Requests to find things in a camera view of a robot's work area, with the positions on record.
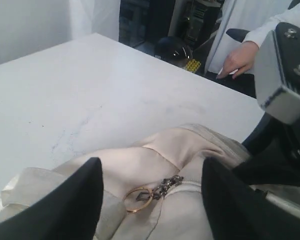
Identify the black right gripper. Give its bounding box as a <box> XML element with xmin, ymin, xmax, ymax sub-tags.
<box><xmin>233</xmin><ymin>113</ymin><xmax>300</xmax><ymax>186</ymax></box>

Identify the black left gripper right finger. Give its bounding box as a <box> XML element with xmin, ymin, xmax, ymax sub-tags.
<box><xmin>201</xmin><ymin>157</ymin><xmax>300</xmax><ymax>240</ymax></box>

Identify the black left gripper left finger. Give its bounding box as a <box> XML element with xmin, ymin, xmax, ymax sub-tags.
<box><xmin>0</xmin><ymin>157</ymin><xmax>104</xmax><ymax>240</ymax></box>

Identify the gold zipper pull ring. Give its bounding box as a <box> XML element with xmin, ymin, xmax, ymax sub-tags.
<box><xmin>122</xmin><ymin>186</ymin><xmax>155</xmax><ymax>214</ymax></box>

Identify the cream duffel bag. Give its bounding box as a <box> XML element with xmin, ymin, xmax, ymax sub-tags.
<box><xmin>0</xmin><ymin>123</ymin><xmax>300</xmax><ymax>240</ymax></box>

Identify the bystander bare hand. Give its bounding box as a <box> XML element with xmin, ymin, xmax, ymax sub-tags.
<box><xmin>216</xmin><ymin>41</ymin><xmax>259</xmax><ymax>79</ymax></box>

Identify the black helmet in background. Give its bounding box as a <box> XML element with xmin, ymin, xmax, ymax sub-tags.
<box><xmin>153</xmin><ymin>36</ymin><xmax>193</xmax><ymax>68</ymax></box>

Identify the dark background equipment rack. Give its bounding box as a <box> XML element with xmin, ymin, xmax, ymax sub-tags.
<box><xmin>119</xmin><ymin>0</ymin><xmax>224</xmax><ymax>49</ymax></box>

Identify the white backdrop curtain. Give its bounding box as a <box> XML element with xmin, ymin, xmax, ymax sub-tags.
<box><xmin>0</xmin><ymin>0</ymin><xmax>121</xmax><ymax>64</ymax></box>

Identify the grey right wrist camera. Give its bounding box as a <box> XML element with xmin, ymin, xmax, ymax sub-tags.
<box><xmin>254</xmin><ymin>22</ymin><xmax>300</xmax><ymax>125</ymax></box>

